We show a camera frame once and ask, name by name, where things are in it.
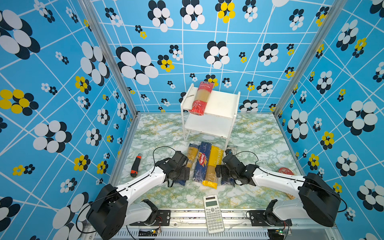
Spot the blue clear spaghetti bag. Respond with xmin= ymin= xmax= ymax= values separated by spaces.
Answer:
xmin=186 ymin=144 xmax=200 ymax=180

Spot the red spaghetti bag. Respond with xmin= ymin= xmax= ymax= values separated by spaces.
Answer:
xmin=189 ymin=81 xmax=214 ymax=116

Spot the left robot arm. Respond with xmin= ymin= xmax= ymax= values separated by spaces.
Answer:
xmin=86 ymin=151 xmax=189 ymax=240

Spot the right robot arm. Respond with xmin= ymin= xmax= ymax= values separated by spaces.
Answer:
xmin=215 ymin=154 xmax=342 ymax=227

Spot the yellow pasta bag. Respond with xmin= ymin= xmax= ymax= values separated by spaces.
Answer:
xmin=203 ymin=146 xmax=224 ymax=189

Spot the blue Barilla pasta box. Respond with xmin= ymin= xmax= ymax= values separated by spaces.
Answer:
xmin=193 ymin=142 xmax=212 ymax=183

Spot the white two-tier shelf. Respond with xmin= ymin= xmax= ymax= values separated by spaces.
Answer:
xmin=181 ymin=84 xmax=241 ymax=150

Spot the clear grey spaghetti bag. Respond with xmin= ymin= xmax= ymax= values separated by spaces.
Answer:
xmin=221 ymin=145 xmax=238 ymax=187

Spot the red black utility knife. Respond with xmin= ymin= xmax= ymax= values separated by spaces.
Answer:
xmin=130 ymin=154 xmax=142 ymax=178

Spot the white calculator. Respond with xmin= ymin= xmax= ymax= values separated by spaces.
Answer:
xmin=203 ymin=195 xmax=225 ymax=234

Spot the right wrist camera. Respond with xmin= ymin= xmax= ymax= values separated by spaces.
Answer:
xmin=225 ymin=149 xmax=233 ymax=155

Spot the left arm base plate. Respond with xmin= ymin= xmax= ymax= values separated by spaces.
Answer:
xmin=130 ymin=210 xmax=171 ymax=227

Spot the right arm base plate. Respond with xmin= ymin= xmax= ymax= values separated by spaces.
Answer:
xmin=246 ymin=210 xmax=293 ymax=228

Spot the aluminium front rail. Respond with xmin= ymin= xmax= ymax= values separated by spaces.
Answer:
xmin=79 ymin=207 xmax=343 ymax=240

